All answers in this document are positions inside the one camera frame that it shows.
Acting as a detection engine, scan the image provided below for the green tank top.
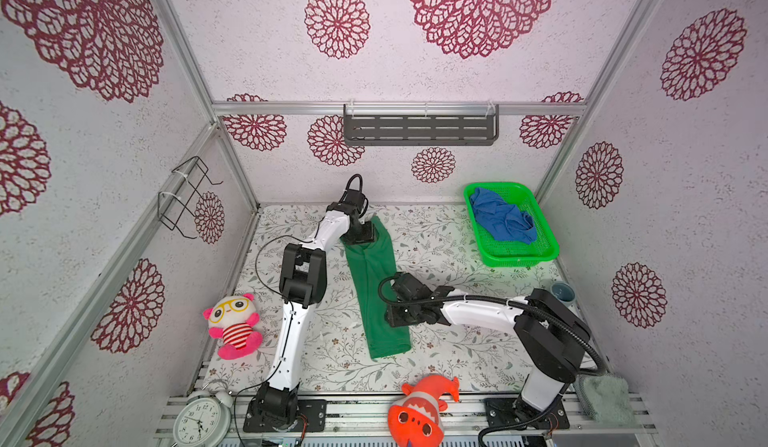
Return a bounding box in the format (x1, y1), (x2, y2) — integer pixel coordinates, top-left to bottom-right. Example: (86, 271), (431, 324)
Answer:
(345, 216), (412, 360)

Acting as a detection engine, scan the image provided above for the blue tank top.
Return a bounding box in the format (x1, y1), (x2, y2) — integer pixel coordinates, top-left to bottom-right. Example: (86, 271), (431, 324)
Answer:
(469, 187), (538, 245)

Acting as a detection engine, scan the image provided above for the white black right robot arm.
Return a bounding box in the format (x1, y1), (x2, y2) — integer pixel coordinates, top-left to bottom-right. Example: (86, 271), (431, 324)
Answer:
(380, 286), (605, 414)

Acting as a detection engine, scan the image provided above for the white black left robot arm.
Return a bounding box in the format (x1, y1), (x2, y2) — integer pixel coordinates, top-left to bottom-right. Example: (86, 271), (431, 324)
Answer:
(250, 200), (376, 431)

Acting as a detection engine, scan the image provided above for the bright green plastic basket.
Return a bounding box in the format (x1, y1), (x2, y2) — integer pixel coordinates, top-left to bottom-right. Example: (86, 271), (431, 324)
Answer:
(463, 182), (560, 268)

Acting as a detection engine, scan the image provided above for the red fish plush toy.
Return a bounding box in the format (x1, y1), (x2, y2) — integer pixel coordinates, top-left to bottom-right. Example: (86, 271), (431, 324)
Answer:
(387, 374), (460, 447)

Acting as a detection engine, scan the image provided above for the teal green cup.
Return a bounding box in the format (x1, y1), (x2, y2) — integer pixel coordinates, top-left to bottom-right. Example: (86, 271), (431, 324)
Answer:
(550, 282), (576, 306)

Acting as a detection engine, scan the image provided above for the pink striped plush toy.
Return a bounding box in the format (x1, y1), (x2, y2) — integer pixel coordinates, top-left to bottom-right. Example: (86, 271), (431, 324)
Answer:
(202, 293), (263, 360)

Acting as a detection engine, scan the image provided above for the light green folded cloth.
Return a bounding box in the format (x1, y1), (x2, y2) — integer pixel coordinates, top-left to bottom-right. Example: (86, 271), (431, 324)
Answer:
(574, 375), (637, 427)

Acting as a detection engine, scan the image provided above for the white alarm clock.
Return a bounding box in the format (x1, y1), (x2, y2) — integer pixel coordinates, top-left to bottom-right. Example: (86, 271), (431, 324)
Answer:
(172, 390), (234, 447)

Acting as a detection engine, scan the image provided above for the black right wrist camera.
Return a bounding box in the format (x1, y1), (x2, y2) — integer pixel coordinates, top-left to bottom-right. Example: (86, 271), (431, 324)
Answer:
(392, 273), (431, 302)

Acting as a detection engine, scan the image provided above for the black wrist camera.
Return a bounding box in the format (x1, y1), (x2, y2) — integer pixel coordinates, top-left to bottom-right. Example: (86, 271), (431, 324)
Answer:
(340, 189), (369, 216)
(392, 273), (431, 302)

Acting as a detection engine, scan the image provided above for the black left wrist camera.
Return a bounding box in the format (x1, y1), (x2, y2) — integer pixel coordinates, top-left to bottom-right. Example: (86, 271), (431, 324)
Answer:
(340, 189), (369, 216)

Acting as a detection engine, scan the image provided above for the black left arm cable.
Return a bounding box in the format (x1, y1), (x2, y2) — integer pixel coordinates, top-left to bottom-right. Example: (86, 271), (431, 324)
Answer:
(232, 173), (368, 447)

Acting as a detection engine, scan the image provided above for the dark grey wall shelf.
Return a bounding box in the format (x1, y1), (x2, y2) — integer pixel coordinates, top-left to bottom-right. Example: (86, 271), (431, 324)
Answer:
(342, 104), (499, 147)

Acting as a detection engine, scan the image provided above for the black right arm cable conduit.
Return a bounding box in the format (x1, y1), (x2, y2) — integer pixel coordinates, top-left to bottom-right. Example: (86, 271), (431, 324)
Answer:
(377, 274), (607, 447)

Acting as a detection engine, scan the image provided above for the black wire wall rack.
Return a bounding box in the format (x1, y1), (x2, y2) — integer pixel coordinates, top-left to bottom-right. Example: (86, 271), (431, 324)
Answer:
(156, 156), (226, 245)

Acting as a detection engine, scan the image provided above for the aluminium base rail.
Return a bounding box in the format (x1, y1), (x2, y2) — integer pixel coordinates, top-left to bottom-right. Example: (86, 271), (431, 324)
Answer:
(152, 391), (661, 447)

